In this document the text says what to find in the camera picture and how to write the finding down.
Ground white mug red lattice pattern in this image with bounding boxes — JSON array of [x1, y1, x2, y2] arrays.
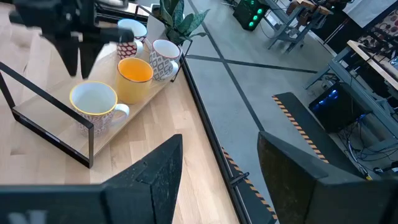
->
[[116, 17, 149, 60]]

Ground snake plant in white pot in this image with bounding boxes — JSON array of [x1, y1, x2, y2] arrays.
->
[[145, 0, 211, 48]]

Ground black frame wooden shelf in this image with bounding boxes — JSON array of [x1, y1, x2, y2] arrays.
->
[[0, 4, 193, 169]]

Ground white mug yellow rim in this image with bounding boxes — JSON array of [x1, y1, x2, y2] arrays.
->
[[68, 80, 131, 138]]

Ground white mug grey diamond pattern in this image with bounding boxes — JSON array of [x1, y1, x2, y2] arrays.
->
[[149, 39, 183, 82]]

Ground black rail clamp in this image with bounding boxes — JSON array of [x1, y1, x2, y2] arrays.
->
[[229, 171, 251, 188]]

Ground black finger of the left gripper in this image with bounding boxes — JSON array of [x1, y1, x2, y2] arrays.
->
[[50, 36, 79, 77], [78, 41, 106, 79]]

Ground computer tower green lights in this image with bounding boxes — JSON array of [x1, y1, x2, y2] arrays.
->
[[232, 0, 271, 32]]

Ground grey metal workbench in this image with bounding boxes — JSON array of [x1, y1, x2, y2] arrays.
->
[[267, 0, 335, 54]]

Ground yellow ceramic mug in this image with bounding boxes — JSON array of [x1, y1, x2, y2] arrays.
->
[[116, 57, 154, 105]]

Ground wooden top grey desk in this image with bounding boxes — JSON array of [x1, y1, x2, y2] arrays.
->
[[303, 39, 398, 125]]

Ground computer tower blue lights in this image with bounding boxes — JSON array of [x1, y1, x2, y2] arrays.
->
[[308, 82, 374, 134]]

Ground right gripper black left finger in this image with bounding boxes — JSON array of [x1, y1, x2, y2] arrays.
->
[[102, 133, 184, 224]]

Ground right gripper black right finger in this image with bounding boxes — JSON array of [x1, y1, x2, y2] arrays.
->
[[257, 130, 398, 224]]

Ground floor cables bundle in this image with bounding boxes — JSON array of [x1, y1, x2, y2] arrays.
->
[[340, 114, 398, 177]]

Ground black hazard-striped floor ramp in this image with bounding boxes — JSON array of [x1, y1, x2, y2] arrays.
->
[[221, 147, 279, 224], [272, 91, 366, 180]]

